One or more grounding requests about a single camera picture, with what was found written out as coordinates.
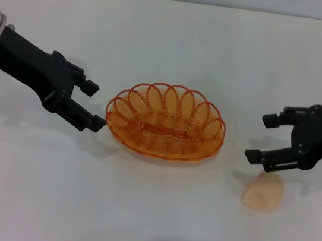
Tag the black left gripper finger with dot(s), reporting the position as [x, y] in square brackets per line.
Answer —
[89, 87]
[83, 120]

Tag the orange woven plastic basket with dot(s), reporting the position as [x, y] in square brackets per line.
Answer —
[165, 133]

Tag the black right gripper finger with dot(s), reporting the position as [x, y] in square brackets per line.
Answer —
[253, 156]
[270, 120]

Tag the beige bread roll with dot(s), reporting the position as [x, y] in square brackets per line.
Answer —
[263, 193]

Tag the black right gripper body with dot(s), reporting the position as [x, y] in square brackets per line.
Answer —
[317, 136]

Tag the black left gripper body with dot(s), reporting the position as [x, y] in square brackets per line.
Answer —
[30, 66]

